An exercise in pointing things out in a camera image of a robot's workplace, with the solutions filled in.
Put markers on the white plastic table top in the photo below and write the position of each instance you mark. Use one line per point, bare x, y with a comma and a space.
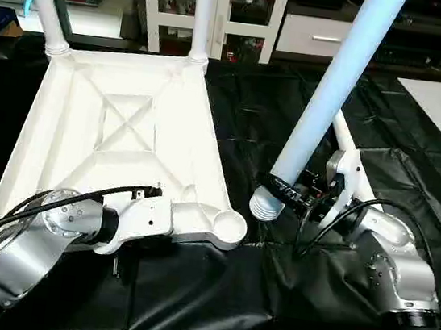
129, 120

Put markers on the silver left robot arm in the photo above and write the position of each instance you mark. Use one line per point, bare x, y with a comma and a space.
23, 245

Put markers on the white glass-door cabinet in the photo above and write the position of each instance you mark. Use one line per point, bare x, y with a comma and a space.
240, 13

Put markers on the white low drawer unit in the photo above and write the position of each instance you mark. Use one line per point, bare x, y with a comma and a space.
319, 35

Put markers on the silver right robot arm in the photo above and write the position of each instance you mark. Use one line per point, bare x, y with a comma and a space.
401, 278

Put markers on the black work mat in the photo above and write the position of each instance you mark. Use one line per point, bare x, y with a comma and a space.
202, 301

